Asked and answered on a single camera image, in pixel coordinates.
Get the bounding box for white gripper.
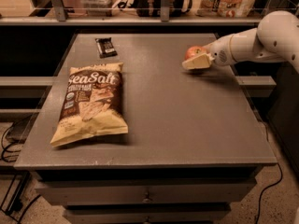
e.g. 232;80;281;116
182;35;235;70

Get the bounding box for red apple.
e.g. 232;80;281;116
185;46;207;60

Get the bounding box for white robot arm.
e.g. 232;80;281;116
182;10;299;72

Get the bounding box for colourful snack bag on shelf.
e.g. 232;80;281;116
197;0;256;18

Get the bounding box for black backpack on shelf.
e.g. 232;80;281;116
118;0;192;17

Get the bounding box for black snack bar wrapper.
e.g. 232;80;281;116
95;37;117;58

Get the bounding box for sea salt chips bag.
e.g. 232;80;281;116
50;63;128;147

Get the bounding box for upper grey drawer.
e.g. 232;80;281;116
36;178;256;206

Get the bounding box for grey drawer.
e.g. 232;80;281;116
36;178;256;206
64;203;231;224

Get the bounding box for lower grey drawer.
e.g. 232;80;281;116
64;203;231;224

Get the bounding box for black cable on right floor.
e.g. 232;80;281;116
253;162;284;224

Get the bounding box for grey metal shelf rail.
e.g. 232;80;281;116
0;0;265;27

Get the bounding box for black cables on left floor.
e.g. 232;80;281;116
0;115;41;224

